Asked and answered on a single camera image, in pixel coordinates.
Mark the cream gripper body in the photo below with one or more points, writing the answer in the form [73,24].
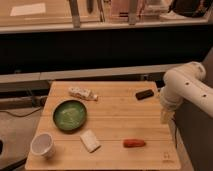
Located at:
[166,115]

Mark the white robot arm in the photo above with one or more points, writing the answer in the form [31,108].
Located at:
[185,82]

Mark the black rectangular object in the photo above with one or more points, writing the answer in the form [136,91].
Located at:
[144,94]

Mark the red oblong object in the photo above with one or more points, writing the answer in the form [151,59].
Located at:
[129,143]

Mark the white rectangular block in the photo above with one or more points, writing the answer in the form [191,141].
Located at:
[90,141]

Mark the wooden board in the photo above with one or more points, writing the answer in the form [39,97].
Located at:
[116,115]

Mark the white patterned tube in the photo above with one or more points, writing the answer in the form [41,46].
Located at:
[82,93]

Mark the white paper sheet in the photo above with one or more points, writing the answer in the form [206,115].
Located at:
[31,9]

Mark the grey metal post right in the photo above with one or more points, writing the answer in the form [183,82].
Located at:
[132,14]

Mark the grey metal post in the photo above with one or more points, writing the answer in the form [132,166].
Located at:
[132,14]
[75,13]

